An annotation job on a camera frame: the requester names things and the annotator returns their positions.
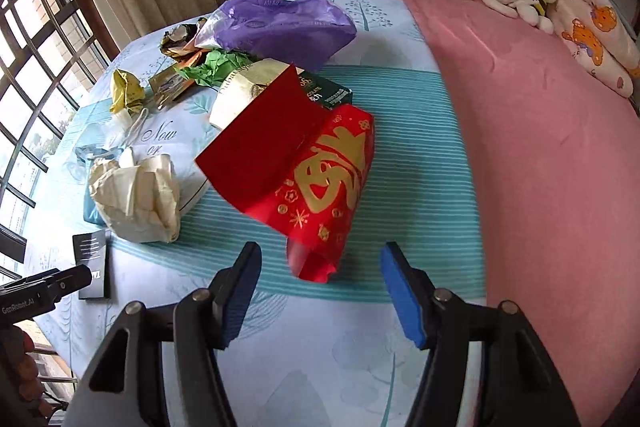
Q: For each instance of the small black box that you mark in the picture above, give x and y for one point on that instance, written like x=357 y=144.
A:
x=92 y=264

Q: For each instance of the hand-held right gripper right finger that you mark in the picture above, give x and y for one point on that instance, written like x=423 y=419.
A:
x=402 y=302

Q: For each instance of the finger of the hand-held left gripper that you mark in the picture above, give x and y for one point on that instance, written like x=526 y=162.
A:
x=75 y=282

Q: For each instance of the purple plastic bag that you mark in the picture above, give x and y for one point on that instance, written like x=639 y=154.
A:
x=280 y=24

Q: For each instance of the green crumpled paper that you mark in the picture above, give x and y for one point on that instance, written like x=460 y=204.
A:
x=215 y=67

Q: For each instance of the pink bed sheet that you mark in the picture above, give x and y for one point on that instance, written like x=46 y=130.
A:
x=540 y=187

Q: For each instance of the cream crumpled paper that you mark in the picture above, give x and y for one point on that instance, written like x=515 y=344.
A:
x=135 y=197

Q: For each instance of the person's left hand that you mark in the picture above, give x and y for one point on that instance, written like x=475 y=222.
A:
x=22 y=367

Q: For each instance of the yellow wrapper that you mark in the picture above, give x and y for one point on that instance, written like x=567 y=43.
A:
x=125 y=92

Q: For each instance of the grid window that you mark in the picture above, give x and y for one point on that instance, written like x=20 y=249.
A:
x=35 y=97

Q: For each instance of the clear plastic wrapper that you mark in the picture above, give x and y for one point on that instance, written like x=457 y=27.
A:
x=100 y=142

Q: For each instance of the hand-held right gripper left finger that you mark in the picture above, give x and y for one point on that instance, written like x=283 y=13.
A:
x=234 y=307

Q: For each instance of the tree print tablecloth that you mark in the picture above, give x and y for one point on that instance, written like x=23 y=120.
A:
x=415 y=147

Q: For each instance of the gold snack packet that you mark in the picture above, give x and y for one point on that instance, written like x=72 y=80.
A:
x=172 y=84

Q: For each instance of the bear print pillow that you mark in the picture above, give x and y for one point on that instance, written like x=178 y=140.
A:
x=595 y=32

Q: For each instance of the red paper bag gold print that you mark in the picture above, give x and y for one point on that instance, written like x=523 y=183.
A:
x=310 y=177

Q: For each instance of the black gold wrapper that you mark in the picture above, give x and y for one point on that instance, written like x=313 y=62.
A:
x=177 y=39

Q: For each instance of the dark green box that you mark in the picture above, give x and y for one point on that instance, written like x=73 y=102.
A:
x=330 y=94

